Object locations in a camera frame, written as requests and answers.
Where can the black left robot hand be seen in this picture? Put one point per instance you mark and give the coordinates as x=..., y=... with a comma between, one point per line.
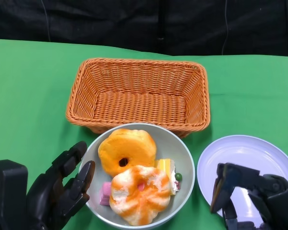
x=45, y=198

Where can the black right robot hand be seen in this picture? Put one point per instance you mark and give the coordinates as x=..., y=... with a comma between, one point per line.
x=276, y=191

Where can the pink cake slice with cherry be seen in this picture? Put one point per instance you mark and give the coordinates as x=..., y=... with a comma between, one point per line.
x=105, y=194

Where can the pale grey-green ceramic bowl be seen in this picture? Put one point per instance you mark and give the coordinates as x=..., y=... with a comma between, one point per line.
x=172, y=148

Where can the pink yellow striped cake slice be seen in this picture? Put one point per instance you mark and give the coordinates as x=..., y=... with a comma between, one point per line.
x=166, y=165

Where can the white round plate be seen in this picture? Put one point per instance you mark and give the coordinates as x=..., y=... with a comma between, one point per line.
x=242, y=153

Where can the orange wicker basket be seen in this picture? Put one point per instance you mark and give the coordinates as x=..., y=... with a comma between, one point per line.
x=139, y=105

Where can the green tablecloth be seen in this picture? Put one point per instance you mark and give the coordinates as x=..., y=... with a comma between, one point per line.
x=26, y=83

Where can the black backdrop curtain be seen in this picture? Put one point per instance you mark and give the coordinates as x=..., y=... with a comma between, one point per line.
x=110, y=19

